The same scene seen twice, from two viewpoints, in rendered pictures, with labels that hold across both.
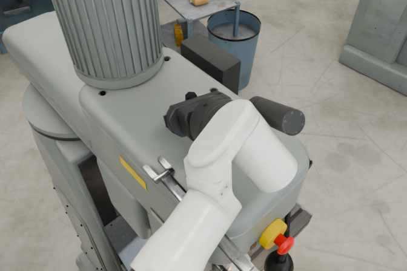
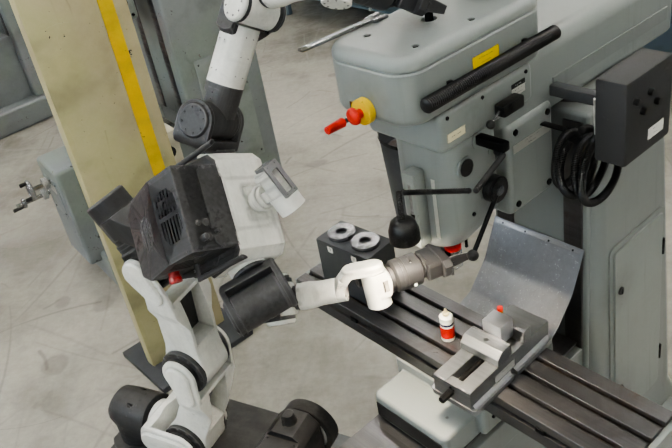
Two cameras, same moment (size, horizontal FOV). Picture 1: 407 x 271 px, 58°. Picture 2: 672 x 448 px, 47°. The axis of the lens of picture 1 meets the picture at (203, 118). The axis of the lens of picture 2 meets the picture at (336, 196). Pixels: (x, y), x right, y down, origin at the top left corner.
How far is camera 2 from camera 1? 172 cm
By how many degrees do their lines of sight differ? 72
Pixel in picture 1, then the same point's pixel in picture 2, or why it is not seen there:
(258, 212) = (346, 53)
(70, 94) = not seen: hidden behind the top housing
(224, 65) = (607, 76)
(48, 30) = not seen: outside the picture
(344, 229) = not seen: outside the picture
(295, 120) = not seen: outside the picture
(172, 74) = (487, 2)
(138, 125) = not seen: hidden behind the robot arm
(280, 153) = not seen: outside the picture
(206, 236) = not seen: outside the picture
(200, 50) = (631, 60)
